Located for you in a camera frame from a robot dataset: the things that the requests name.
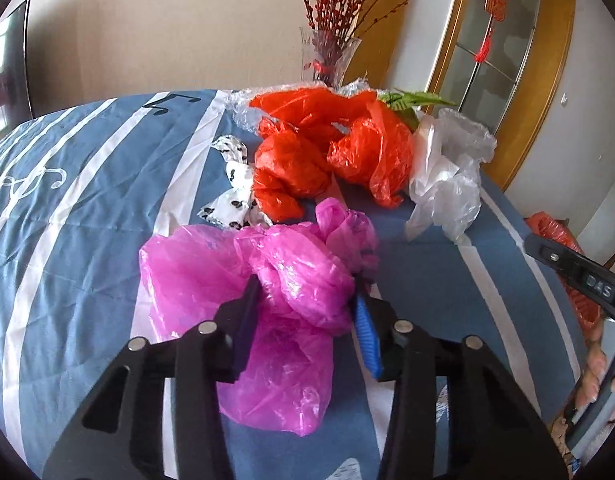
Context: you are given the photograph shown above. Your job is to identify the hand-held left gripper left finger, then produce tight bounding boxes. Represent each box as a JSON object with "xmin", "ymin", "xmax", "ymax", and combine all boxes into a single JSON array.
[{"xmin": 42, "ymin": 275, "xmax": 263, "ymax": 480}]

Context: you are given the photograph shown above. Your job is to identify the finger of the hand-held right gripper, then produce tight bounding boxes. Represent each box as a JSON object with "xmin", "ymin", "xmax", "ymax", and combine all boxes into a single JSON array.
[{"xmin": 523, "ymin": 232, "xmax": 571, "ymax": 275}]

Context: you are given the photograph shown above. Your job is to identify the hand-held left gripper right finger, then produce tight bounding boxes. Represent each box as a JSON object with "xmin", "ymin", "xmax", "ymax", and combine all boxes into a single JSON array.
[{"xmin": 354, "ymin": 294, "xmax": 571, "ymax": 480}]

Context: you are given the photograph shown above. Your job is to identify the bin with red liner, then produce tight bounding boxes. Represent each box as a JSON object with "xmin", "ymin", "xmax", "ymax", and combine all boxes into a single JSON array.
[{"xmin": 525, "ymin": 211, "xmax": 603, "ymax": 328}]

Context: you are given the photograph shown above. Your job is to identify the pink plastic bag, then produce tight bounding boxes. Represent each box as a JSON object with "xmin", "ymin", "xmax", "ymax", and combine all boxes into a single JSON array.
[{"xmin": 139, "ymin": 197, "xmax": 379, "ymax": 437}]

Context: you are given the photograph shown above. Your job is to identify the green paw-print plastic bag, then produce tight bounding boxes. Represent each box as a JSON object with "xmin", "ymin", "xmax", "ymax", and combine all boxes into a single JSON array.
[{"xmin": 377, "ymin": 89, "xmax": 458, "ymax": 131}]

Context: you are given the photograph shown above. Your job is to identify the person's right hand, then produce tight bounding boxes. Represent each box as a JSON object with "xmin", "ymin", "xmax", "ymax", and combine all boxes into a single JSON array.
[{"xmin": 575, "ymin": 322, "xmax": 615, "ymax": 413}]

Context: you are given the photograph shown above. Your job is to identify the white translucent plastic bag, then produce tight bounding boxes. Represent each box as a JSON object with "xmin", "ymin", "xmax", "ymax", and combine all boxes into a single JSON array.
[{"xmin": 405, "ymin": 108, "xmax": 497, "ymax": 247}]

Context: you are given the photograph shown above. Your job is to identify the black-spotted white plastic bag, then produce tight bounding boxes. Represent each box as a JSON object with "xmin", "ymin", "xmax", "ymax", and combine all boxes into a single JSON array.
[{"xmin": 198, "ymin": 135, "xmax": 273, "ymax": 231}]

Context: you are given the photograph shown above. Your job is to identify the small red plastic bag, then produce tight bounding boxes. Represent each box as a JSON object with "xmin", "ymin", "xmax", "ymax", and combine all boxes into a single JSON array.
[{"xmin": 252, "ymin": 119, "xmax": 335, "ymax": 223}]

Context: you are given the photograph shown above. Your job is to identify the frosted glass sliding door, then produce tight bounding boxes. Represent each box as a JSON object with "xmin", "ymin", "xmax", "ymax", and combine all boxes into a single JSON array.
[{"xmin": 427, "ymin": 0, "xmax": 575, "ymax": 191}]

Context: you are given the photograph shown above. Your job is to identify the large red plastic bag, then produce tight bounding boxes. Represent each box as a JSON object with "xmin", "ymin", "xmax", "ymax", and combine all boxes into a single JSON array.
[{"xmin": 249, "ymin": 86, "xmax": 418, "ymax": 209}]

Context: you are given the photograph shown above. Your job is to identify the blue white striped cloth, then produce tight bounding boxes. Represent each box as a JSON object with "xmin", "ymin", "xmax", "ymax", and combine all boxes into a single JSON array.
[{"xmin": 0, "ymin": 89, "xmax": 588, "ymax": 480}]

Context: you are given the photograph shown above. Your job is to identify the small red hanging ornament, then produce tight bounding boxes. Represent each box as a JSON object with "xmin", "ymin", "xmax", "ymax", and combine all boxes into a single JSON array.
[{"xmin": 475, "ymin": 0, "xmax": 509, "ymax": 64}]

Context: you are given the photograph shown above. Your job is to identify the clear glass vase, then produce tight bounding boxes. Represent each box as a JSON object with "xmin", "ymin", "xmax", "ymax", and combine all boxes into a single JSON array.
[{"xmin": 300, "ymin": 27, "xmax": 363, "ymax": 88}]

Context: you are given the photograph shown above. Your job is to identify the red berry branches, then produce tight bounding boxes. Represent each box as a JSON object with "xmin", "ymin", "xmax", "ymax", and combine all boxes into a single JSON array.
[{"xmin": 288, "ymin": 0, "xmax": 493, "ymax": 46}]

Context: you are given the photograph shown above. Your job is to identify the black television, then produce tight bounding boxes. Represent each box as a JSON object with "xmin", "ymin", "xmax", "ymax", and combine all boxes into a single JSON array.
[{"xmin": 0, "ymin": 0, "xmax": 36, "ymax": 133}]

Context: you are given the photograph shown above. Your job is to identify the wooden doorway frame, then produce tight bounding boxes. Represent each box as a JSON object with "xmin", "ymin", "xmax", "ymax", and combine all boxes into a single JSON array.
[{"xmin": 345, "ymin": 0, "xmax": 417, "ymax": 88}]

